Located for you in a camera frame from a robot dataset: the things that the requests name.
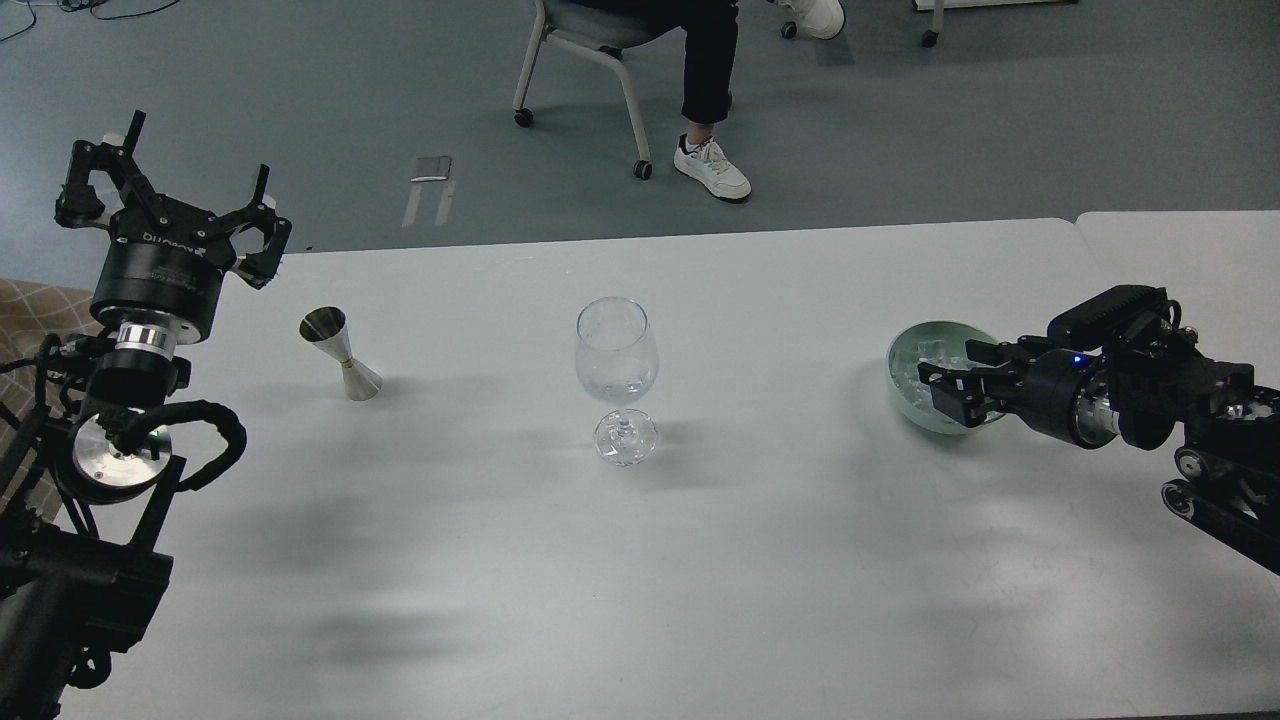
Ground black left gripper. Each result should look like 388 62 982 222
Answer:
54 110 293 346

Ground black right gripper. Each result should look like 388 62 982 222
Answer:
918 337 1120 448

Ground steel jigger measuring cup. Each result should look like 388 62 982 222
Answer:
298 306 383 402

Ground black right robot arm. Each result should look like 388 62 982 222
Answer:
916 284 1279 571

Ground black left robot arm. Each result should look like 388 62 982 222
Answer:
1 111 292 719

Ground clear ice cubes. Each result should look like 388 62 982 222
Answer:
890 340 970 406

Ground clear wine glass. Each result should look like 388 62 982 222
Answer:
575 296 660 468

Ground green bowl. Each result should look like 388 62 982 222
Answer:
884 320 995 436

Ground beige checked cloth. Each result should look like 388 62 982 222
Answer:
1 278 102 520

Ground grey tape piece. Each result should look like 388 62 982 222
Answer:
410 155 453 184

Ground white furniture base with castor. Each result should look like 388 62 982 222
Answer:
910 0 1078 49

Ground seated person in black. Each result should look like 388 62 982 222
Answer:
570 0 849 205

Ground grey chair with castors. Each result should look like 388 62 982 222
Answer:
512 1 678 181

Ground black floor cables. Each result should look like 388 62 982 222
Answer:
0 0 180 44

